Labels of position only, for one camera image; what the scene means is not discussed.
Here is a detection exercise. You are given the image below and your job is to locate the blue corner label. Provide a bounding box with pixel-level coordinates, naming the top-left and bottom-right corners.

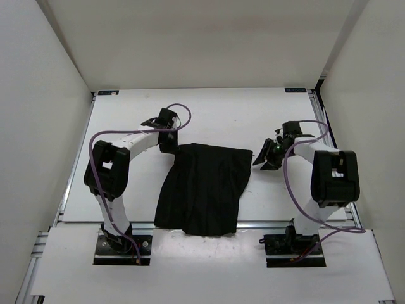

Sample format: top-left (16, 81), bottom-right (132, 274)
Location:
top-left (97, 90), bottom-right (120, 96)
top-left (285, 87), bottom-right (307, 93)

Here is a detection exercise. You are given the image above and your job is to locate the black pleated skirt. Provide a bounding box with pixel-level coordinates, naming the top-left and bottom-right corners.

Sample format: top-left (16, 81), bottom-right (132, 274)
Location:
top-left (154, 143), bottom-right (253, 237)

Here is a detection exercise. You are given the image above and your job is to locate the right blue corner label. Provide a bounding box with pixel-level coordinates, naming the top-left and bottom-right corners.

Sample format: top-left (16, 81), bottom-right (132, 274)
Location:
top-left (285, 87), bottom-right (307, 93)

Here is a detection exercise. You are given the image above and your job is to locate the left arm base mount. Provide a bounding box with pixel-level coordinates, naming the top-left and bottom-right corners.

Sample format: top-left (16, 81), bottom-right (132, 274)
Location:
top-left (93, 224), bottom-right (153, 266)

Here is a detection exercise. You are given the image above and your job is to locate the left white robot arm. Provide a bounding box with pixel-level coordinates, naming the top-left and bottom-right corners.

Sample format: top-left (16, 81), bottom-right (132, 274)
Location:
top-left (84, 129), bottom-right (178, 253)

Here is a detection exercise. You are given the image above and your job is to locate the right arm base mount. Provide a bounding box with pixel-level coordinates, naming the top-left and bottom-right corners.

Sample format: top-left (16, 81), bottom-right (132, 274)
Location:
top-left (259, 225), bottom-right (327, 268)

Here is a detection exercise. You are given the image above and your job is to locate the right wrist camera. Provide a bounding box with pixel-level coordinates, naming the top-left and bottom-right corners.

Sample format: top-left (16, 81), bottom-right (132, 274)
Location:
top-left (275, 121), bottom-right (315, 140)

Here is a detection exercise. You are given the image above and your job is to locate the front aluminium rail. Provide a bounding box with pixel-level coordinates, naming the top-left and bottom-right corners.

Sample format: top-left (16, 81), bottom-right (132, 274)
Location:
top-left (131, 221), bottom-right (290, 230)

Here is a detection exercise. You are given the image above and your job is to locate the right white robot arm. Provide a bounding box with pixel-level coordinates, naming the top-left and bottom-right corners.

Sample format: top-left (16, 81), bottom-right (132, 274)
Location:
top-left (253, 137), bottom-right (360, 253)

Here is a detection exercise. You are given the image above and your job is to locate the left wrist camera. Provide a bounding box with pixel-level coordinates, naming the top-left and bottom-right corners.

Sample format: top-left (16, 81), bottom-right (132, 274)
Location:
top-left (141, 108), bottom-right (178, 129)

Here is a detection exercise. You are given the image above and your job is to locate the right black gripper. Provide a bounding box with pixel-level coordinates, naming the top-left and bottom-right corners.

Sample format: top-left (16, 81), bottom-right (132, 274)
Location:
top-left (252, 137), bottom-right (294, 171)

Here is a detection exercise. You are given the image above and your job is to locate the left blue corner label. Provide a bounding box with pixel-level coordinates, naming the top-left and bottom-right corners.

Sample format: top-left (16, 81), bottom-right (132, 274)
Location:
top-left (97, 90), bottom-right (120, 96)

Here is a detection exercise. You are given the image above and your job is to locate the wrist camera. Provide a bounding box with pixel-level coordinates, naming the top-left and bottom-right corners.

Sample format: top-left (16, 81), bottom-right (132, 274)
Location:
top-left (141, 108), bottom-right (178, 129)
top-left (275, 121), bottom-right (315, 140)

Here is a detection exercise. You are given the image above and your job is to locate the left aluminium frame rail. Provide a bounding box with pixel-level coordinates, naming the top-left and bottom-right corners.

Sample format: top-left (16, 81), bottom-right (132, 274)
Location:
top-left (12, 231), bottom-right (51, 304)

